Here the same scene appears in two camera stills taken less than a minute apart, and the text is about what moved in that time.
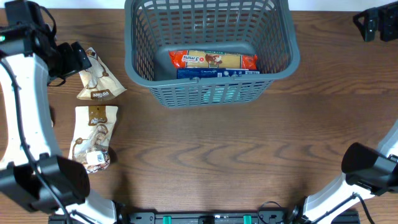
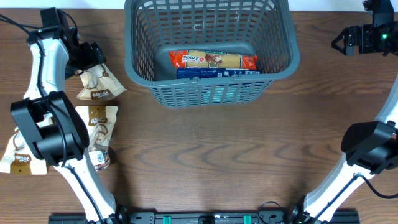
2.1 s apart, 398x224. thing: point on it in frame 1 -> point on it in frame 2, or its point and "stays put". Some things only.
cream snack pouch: (101, 83) stays put
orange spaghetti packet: (212, 59) stays put
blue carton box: (182, 73) stays put
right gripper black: (390, 14) -> (365, 30)
